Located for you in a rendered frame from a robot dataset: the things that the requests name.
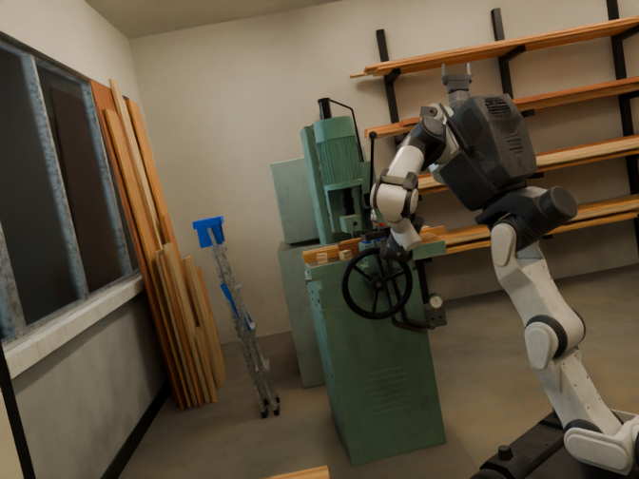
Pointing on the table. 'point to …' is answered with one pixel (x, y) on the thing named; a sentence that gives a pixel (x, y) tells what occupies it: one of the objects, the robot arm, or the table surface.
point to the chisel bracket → (350, 223)
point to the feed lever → (371, 167)
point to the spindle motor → (338, 153)
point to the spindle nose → (347, 201)
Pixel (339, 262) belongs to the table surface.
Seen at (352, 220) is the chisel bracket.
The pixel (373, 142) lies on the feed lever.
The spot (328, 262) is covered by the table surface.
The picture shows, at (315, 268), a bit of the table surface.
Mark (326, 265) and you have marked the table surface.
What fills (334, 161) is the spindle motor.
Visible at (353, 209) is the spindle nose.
